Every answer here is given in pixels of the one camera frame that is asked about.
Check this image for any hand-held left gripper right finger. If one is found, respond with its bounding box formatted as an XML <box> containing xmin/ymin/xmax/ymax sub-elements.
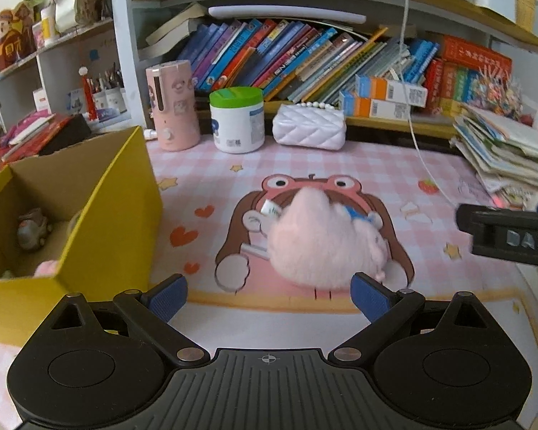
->
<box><xmin>331</xmin><ymin>271</ymin><xmax>490</xmax><ymax>365</ymax></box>

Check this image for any orange and blue box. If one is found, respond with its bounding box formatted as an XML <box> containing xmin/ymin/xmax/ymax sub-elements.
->
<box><xmin>354</xmin><ymin>75</ymin><xmax>428</xmax><ymax>109</ymax></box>
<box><xmin>338</xmin><ymin>90</ymin><xmax>411</xmax><ymax>122</ymax></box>

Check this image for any red paper pile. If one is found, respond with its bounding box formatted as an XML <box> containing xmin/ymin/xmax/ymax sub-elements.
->
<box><xmin>0</xmin><ymin>113</ymin><xmax>73</xmax><ymax>176</ymax></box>

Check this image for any black keyboard piano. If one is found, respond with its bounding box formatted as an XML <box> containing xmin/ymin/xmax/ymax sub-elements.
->
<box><xmin>35</xmin><ymin>114</ymin><xmax>93</xmax><ymax>158</ymax></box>

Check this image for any small pink toy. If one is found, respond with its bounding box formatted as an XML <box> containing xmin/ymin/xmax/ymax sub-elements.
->
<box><xmin>33</xmin><ymin>259</ymin><xmax>59</xmax><ymax>277</ymax></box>

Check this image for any fortune god figure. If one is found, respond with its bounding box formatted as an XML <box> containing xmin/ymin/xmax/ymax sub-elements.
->
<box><xmin>0</xmin><ymin>2</ymin><xmax>35</xmax><ymax>73</ymax></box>

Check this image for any small grey toy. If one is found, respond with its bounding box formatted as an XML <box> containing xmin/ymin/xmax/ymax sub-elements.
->
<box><xmin>16</xmin><ymin>208</ymin><xmax>54</xmax><ymax>252</ymax></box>

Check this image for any yellow cardboard box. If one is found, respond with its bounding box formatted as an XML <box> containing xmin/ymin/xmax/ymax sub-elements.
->
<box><xmin>0</xmin><ymin>125</ymin><xmax>165</xmax><ymax>348</ymax></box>

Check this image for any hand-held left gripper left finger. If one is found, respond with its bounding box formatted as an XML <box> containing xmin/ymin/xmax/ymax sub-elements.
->
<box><xmin>49</xmin><ymin>273</ymin><xmax>207</xmax><ymax>365</ymax></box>

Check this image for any white hanging cable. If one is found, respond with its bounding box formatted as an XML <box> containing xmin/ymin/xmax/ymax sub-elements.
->
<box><xmin>401</xmin><ymin>0</ymin><xmax>459</xmax><ymax>207</ymax></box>

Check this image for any white flat board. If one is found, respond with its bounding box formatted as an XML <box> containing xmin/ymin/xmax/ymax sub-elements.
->
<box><xmin>208</xmin><ymin>5</ymin><xmax>368</xmax><ymax>24</ymax></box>

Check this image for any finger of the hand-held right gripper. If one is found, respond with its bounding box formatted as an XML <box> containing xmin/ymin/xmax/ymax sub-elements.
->
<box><xmin>456</xmin><ymin>202</ymin><xmax>538</xmax><ymax>234</ymax></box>

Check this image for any cartoon printed desk mat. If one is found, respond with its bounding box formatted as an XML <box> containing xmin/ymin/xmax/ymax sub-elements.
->
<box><xmin>146</xmin><ymin>141</ymin><xmax>538</xmax><ymax>351</ymax></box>

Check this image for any thick worn book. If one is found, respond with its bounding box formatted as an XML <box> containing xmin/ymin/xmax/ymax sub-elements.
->
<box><xmin>145</xmin><ymin>2</ymin><xmax>208</xmax><ymax>46</ymax></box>

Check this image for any white box red label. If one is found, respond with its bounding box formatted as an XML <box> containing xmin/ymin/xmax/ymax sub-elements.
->
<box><xmin>32</xmin><ymin>89</ymin><xmax>53</xmax><ymax>113</ymax></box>

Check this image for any pink checkered tablecloth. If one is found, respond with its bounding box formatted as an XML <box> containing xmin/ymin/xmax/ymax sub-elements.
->
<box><xmin>0</xmin><ymin>134</ymin><xmax>538</xmax><ymax>430</ymax></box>

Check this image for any white bottle yellow label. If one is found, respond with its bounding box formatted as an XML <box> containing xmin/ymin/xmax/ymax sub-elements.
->
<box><xmin>40</xmin><ymin>6</ymin><xmax>57</xmax><ymax>48</ymax></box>

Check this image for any pink plush toy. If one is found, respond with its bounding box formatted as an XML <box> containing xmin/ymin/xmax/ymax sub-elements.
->
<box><xmin>268</xmin><ymin>186</ymin><xmax>391</xmax><ymax>288</ymax></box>

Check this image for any pink cartoon dispenser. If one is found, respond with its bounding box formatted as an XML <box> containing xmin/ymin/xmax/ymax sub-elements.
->
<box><xmin>145</xmin><ymin>59</ymin><xmax>202</xmax><ymax>151</ymax></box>

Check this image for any stack of booklets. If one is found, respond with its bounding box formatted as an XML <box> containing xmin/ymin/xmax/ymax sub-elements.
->
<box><xmin>450</xmin><ymin>105</ymin><xmax>538</xmax><ymax>212</ymax></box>

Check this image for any row of leaning books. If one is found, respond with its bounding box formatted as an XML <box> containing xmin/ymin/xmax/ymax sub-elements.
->
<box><xmin>139</xmin><ymin>17</ymin><xmax>517</xmax><ymax>120</ymax></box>

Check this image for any white canister green lid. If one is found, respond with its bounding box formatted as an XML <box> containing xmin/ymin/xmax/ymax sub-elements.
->
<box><xmin>209</xmin><ymin>86</ymin><xmax>265</xmax><ymax>155</ymax></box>

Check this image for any white quilted purse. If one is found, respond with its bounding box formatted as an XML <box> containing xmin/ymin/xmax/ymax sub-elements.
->
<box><xmin>272</xmin><ymin>101</ymin><xmax>347</xmax><ymax>150</ymax></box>

